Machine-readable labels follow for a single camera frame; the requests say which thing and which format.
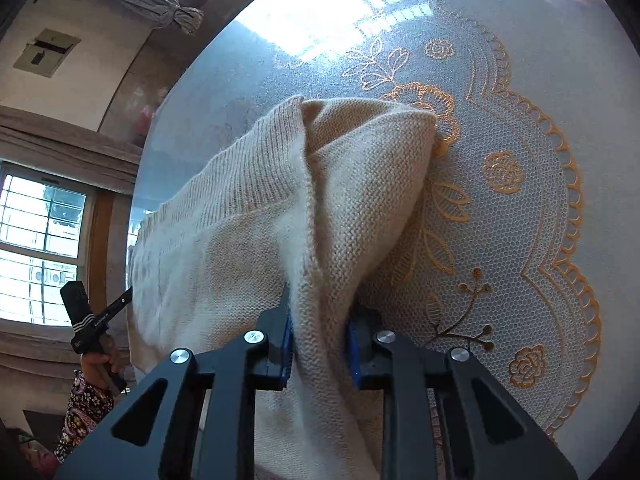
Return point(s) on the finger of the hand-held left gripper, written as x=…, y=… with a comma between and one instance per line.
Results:
x=120, y=302

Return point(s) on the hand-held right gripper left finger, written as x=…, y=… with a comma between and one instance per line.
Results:
x=286, y=352

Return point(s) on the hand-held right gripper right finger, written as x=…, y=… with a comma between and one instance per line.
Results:
x=355, y=360

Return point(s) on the beige knitted sweater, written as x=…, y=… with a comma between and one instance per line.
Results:
x=250, y=210

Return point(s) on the person's left forearm floral sleeve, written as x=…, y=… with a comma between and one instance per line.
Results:
x=82, y=415

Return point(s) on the person's left hand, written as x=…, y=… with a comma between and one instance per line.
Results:
x=100, y=365

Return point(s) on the beige curtain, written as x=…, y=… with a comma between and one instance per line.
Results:
x=65, y=140

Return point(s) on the pink plastic bag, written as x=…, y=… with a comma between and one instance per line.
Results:
x=144, y=122

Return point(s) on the lace table mat gold trim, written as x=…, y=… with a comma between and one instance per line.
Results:
x=510, y=220

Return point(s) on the side window wooden frame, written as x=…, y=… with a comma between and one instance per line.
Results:
x=40, y=240

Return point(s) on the wall electrical panel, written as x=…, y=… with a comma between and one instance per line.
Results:
x=47, y=52

